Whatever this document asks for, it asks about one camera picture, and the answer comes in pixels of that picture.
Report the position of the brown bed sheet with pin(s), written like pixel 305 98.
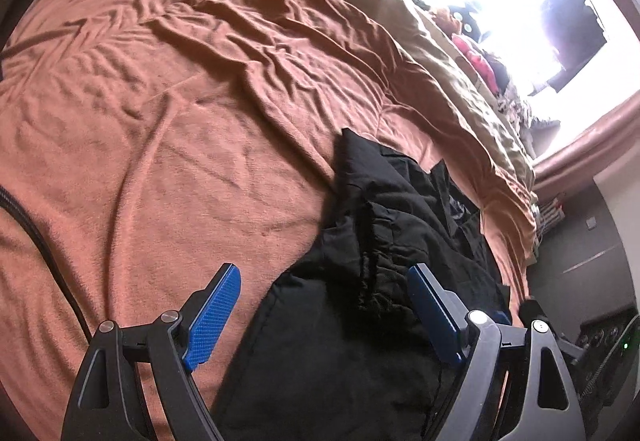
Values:
pixel 175 121

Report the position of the pile of clothes by window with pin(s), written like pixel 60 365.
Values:
pixel 470 56

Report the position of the black clothes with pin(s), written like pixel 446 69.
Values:
pixel 350 321

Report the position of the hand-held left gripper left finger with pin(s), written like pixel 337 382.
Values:
pixel 212 316

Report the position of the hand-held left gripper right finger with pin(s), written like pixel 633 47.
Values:
pixel 435 311

